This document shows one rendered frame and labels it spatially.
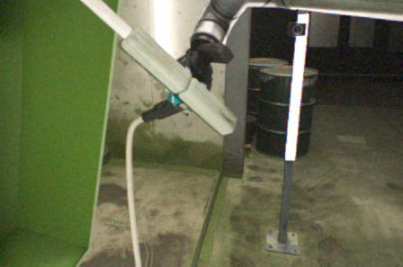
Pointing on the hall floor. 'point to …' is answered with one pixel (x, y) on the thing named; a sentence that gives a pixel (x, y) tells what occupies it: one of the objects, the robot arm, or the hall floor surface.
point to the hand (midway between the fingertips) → (183, 102)
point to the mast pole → (286, 191)
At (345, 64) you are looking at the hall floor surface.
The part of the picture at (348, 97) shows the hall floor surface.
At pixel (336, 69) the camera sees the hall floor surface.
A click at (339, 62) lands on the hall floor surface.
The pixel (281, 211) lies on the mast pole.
